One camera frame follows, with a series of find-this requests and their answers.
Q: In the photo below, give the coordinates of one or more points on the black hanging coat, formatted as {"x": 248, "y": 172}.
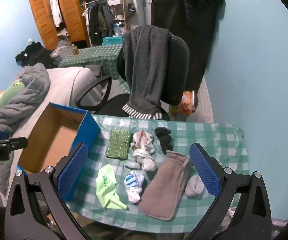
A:
{"x": 189, "y": 25}

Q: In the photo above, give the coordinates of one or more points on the orange plastic bag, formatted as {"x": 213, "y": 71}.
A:
{"x": 185, "y": 103}

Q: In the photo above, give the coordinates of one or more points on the grey pants with striped cuffs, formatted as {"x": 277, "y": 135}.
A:
{"x": 146, "y": 67}

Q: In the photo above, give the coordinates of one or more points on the wooden wardrobe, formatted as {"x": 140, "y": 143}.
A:
{"x": 70, "y": 12}

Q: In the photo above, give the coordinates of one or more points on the black hanging jacket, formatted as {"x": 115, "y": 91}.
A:
{"x": 95, "y": 25}

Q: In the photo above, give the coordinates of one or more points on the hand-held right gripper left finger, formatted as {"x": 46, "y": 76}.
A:
{"x": 72, "y": 170}

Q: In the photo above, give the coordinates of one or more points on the olive hanging jacket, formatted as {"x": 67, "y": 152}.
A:
{"x": 106, "y": 20}

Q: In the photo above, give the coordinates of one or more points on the green checked tablecloth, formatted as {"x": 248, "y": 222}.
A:
{"x": 224, "y": 145}

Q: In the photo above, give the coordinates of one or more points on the dark hanging bag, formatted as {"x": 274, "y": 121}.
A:
{"x": 131, "y": 10}

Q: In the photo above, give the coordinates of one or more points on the beige patterned rolled socks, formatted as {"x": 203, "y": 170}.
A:
{"x": 144, "y": 155}

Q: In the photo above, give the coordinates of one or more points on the white hanging shirt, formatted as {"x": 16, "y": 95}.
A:
{"x": 56, "y": 11}

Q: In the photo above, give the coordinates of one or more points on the light grey sock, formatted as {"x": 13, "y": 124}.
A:
{"x": 194, "y": 186}

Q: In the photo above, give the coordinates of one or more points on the small white sock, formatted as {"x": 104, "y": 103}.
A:
{"x": 132, "y": 165}

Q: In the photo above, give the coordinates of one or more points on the white blue striped sock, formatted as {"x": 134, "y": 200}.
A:
{"x": 134, "y": 187}

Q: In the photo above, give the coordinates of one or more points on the crumpled silver plastic bag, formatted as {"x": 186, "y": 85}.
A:
{"x": 281, "y": 223}

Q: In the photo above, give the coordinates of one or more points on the black sock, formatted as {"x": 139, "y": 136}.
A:
{"x": 165, "y": 137}

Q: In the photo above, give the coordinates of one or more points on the black office chair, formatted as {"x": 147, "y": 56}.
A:
{"x": 176, "y": 65}

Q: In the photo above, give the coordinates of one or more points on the grey clothes pile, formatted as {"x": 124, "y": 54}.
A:
{"x": 60, "y": 48}

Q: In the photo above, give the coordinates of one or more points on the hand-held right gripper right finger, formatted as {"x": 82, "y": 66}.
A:
{"x": 205, "y": 170}

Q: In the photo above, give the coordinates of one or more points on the bottle of yellow liquid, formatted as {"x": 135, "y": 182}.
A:
{"x": 75, "y": 50}

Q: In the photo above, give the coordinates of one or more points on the lime green cloth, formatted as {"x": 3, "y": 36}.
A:
{"x": 106, "y": 182}

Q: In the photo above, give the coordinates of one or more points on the green plush pillow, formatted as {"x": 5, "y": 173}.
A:
{"x": 5, "y": 96}

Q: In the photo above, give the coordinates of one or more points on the bed with white sheet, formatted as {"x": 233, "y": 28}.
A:
{"x": 63, "y": 85}

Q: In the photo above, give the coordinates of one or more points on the wooden shelf unit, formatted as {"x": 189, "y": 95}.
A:
{"x": 115, "y": 2}

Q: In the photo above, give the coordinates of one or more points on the blue cardboard box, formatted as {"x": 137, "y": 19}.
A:
{"x": 53, "y": 140}

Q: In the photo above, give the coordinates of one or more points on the checked cloth covered table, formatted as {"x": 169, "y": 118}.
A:
{"x": 93, "y": 55}

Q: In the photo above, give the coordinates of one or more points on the green sparkly dish cloth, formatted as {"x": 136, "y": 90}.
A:
{"x": 118, "y": 143}

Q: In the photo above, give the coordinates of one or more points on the grey quilt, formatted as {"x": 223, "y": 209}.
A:
{"x": 26, "y": 92}

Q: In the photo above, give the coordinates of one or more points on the black clothes pile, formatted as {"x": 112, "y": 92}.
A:
{"x": 33, "y": 55}

